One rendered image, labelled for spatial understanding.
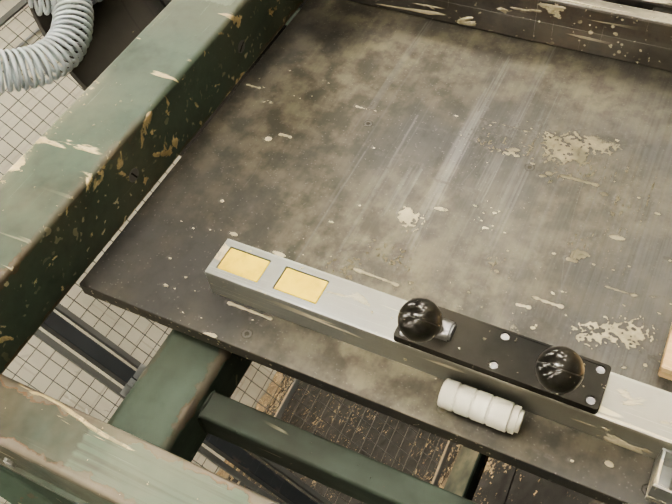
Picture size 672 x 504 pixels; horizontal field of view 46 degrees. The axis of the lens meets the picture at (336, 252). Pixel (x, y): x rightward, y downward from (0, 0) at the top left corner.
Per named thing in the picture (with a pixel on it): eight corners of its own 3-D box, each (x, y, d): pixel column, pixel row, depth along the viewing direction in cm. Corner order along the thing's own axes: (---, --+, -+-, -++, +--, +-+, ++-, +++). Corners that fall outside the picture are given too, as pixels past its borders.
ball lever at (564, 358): (576, 399, 73) (575, 401, 60) (536, 384, 74) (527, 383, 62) (589, 360, 73) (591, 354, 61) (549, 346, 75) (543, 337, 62)
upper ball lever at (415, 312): (453, 354, 77) (429, 347, 64) (417, 341, 78) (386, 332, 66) (466, 317, 77) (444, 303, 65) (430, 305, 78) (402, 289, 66)
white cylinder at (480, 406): (435, 411, 77) (514, 442, 74) (436, 397, 74) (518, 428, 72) (447, 386, 78) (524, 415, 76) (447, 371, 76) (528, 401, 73)
